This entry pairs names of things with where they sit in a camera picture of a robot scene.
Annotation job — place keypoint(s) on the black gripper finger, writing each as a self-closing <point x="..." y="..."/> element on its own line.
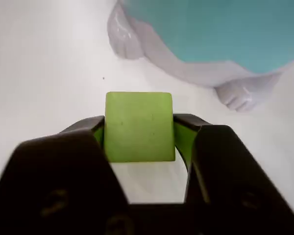
<point x="235" y="183"/>
<point x="51" y="183"/>

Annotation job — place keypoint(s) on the green lego block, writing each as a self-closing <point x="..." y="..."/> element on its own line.
<point x="139" y="127"/>

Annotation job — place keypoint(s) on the teal whale-shaped bin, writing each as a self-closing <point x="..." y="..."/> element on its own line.
<point x="223" y="31"/>

